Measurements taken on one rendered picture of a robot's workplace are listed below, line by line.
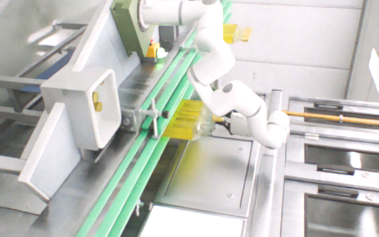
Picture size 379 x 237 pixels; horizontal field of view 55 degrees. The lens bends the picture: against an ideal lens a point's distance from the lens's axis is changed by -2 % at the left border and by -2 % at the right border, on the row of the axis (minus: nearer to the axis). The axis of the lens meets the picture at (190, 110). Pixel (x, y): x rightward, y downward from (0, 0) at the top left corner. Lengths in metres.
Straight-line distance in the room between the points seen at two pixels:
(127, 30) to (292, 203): 0.90
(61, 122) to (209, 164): 0.63
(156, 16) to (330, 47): 6.30
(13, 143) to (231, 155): 1.00
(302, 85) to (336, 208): 6.52
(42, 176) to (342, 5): 6.67
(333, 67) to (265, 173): 6.37
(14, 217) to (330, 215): 1.13
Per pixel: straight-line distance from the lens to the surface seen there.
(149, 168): 1.36
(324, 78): 7.85
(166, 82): 1.55
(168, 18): 1.45
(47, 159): 1.14
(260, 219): 1.31
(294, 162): 1.62
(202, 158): 1.53
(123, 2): 1.42
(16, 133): 1.95
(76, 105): 1.16
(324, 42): 7.54
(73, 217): 1.12
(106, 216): 1.12
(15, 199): 1.57
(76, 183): 1.22
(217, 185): 1.41
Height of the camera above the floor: 1.37
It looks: 13 degrees down
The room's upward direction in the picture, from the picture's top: 96 degrees clockwise
